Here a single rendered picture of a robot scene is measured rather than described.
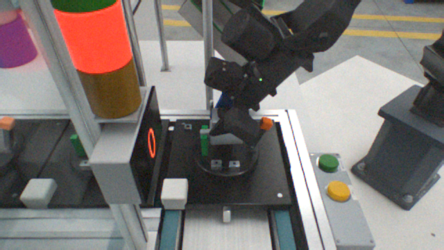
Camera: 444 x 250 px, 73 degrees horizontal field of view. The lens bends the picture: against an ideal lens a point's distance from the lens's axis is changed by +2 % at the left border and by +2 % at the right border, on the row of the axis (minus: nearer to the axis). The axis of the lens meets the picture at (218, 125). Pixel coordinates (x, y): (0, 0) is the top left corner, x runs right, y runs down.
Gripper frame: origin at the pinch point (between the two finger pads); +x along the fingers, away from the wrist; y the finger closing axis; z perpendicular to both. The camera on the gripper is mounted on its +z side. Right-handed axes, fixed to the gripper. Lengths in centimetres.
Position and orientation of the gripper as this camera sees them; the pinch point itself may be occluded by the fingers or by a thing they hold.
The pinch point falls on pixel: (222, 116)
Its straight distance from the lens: 56.1
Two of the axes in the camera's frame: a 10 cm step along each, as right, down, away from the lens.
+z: -7.8, -4.7, -4.1
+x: -6.2, 5.8, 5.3
